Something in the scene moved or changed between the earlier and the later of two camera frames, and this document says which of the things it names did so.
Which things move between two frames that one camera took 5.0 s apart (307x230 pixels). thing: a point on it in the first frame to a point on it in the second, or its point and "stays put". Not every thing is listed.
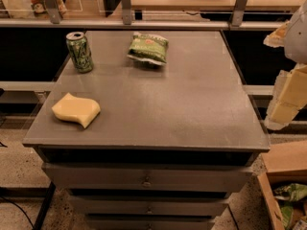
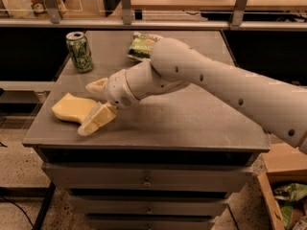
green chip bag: [149, 48] stays put
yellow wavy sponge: [81, 109] stays put
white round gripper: [297, 37] to [117, 88]
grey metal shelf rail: [53, 18] stays put
